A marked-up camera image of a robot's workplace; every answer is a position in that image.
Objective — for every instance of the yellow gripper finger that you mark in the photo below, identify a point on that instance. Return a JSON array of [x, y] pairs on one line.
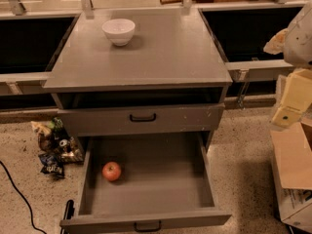
[[296, 98], [275, 45]]

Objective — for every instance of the red apple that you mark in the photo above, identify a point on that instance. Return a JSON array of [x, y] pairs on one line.
[[111, 171]]

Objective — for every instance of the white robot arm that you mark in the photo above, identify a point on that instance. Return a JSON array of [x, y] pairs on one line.
[[295, 43]]

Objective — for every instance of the grey top drawer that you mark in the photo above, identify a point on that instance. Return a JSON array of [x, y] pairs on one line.
[[115, 121]]

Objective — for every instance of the grey drawer cabinet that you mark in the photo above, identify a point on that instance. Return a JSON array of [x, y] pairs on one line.
[[171, 60]]

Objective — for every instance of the open grey middle drawer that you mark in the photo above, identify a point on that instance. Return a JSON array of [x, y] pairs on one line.
[[164, 177]]

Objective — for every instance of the cardboard box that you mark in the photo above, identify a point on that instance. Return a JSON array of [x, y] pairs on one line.
[[292, 171]]

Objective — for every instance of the wooden stick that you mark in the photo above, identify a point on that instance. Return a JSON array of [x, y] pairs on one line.
[[164, 2]]

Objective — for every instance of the white ceramic bowl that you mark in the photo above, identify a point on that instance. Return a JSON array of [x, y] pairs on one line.
[[119, 31]]

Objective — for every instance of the pile of snack bags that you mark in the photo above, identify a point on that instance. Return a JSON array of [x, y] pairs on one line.
[[57, 146]]

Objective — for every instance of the black top drawer handle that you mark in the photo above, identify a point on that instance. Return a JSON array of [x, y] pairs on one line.
[[140, 119]]

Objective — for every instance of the black middle drawer handle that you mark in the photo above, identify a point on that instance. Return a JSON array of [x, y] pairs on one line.
[[145, 227]]

